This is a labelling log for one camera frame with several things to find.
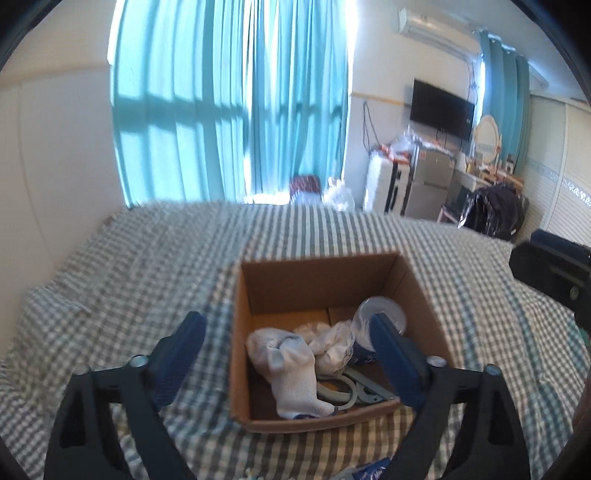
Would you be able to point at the crumpled white sock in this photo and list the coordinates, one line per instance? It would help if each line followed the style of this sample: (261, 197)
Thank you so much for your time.
(330, 344)

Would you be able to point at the red striped bag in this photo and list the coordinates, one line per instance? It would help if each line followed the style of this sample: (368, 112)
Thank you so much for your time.
(305, 189)

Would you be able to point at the brown cardboard box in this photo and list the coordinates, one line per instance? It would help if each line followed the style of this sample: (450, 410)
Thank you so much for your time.
(295, 288)

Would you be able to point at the wide teal window curtain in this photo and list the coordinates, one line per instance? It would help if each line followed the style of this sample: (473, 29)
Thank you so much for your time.
(207, 101)

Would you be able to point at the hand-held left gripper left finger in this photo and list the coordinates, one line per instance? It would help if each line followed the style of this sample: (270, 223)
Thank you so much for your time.
(178, 355)

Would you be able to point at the clear plastic round container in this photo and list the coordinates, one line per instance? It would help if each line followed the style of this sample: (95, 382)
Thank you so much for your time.
(385, 311)

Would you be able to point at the round white mirror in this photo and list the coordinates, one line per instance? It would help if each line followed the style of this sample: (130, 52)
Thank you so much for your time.
(487, 136)

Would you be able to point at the grey checked bed sheet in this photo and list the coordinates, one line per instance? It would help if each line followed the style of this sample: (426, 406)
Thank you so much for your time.
(138, 258)

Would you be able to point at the clear plastic bag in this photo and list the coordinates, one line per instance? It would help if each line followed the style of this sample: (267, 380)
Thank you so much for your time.
(339, 196)

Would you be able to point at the white wardrobe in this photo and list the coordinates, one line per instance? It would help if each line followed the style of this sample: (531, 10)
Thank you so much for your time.
(561, 175)

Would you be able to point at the white wall air conditioner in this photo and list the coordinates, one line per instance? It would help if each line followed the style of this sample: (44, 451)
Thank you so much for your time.
(434, 32)

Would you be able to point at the narrow teal curtain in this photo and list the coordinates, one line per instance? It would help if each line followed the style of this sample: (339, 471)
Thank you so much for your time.
(505, 101)

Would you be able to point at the white washing machine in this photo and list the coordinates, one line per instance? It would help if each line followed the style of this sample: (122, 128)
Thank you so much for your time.
(381, 184)

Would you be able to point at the blue printed packet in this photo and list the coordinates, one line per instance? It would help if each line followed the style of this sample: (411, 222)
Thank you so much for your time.
(369, 470)

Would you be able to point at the silver refrigerator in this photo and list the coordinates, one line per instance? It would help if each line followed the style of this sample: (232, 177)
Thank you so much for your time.
(427, 184)

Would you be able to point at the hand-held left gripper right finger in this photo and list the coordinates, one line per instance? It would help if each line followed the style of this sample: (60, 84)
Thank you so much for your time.
(397, 364)

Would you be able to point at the black wall television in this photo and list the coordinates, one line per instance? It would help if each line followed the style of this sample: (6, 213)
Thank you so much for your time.
(441, 108)

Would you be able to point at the wooden dressing desk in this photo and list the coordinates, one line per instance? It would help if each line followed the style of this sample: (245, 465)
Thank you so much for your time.
(489, 175)

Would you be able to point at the dark backpack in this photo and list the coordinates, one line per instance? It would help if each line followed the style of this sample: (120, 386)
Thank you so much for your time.
(496, 212)

